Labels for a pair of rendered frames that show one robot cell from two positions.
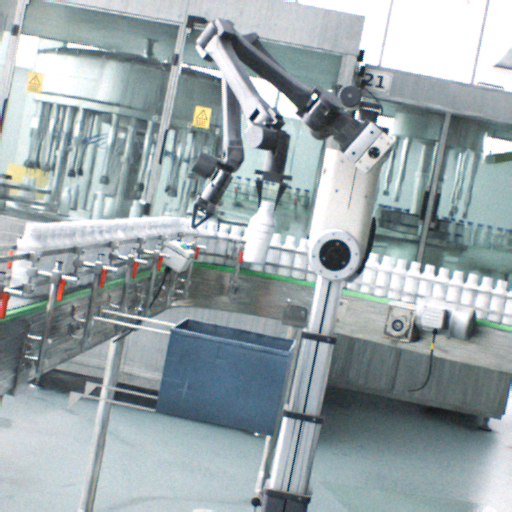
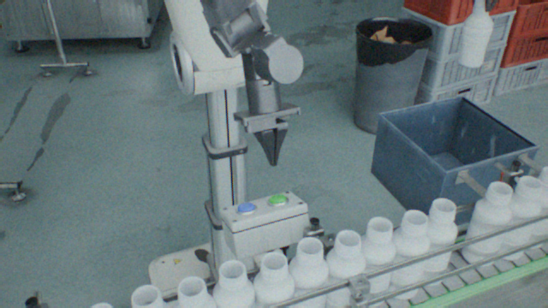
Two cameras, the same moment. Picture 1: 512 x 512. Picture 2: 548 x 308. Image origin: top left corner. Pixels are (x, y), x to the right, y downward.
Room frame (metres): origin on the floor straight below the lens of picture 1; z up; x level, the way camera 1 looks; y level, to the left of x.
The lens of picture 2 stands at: (4.49, 0.82, 1.68)
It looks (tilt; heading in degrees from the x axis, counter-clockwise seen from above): 35 degrees down; 244
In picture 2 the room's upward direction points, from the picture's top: straight up
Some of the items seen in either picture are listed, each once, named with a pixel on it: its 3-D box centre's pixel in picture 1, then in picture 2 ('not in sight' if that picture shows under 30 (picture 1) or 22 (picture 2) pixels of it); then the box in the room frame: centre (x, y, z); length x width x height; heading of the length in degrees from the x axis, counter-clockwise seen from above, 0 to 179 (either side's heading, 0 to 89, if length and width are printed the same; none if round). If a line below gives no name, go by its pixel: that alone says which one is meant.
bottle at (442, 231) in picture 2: (115, 247); (434, 242); (3.99, 0.42, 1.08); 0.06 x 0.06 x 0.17
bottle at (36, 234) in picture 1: (27, 260); not in sight; (2.98, 0.50, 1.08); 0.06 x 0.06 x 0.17
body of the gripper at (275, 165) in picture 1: (274, 165); not in sight; (3.51, 0.00, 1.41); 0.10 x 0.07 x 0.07; 88
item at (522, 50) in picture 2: not in sight; (515, 37); (1.37, -1.44, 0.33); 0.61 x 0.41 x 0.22; 179
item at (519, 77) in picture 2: not in sight; (507, 65); (1.37, -1.44, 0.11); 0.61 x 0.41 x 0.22; 179
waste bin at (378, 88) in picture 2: not in sight; (387, 78); (2.63, -1.33, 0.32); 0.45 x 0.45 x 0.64
